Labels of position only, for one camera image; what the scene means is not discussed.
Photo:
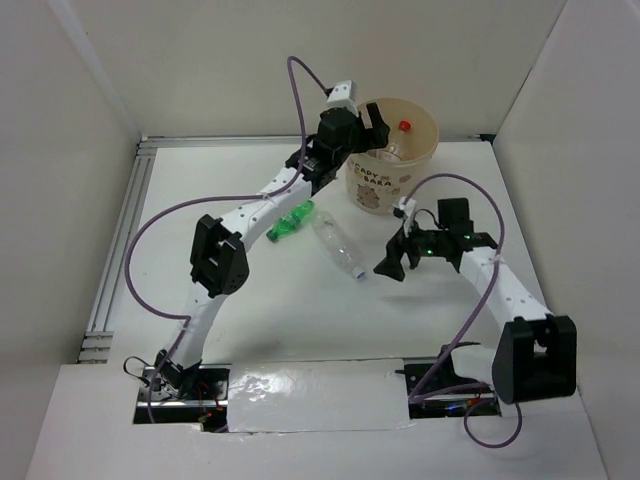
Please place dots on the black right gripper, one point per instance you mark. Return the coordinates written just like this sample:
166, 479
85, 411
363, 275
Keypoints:
391, 263

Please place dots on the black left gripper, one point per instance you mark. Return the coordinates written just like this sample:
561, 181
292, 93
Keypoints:
375, 136

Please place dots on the large red label bottle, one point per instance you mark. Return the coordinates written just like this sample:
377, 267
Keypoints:
398, 143

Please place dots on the long clear plastic bottle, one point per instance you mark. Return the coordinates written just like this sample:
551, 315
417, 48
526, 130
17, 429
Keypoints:
338, 245

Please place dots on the green plastic bottle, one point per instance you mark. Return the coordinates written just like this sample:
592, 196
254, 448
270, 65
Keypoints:
290, 223

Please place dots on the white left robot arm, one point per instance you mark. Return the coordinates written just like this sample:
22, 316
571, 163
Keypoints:
219, 264

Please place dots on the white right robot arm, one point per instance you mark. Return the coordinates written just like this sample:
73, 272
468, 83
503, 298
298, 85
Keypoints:
535, 358

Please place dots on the beige capybara bin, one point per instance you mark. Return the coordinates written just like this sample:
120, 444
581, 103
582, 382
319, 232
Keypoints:
375, 185

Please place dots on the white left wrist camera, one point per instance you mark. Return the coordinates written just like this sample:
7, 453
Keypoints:
342, 95

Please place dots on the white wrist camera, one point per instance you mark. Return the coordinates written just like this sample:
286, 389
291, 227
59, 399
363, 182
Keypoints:
342, 95
404, 209

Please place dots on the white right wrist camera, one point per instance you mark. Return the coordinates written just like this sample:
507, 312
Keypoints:
404, 209

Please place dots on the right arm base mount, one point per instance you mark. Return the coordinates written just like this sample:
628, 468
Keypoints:
453, 404

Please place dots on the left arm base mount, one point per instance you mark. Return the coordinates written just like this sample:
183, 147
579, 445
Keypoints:
201, 399

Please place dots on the aluminium frame rail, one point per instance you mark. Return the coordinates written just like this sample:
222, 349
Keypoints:
297, 305

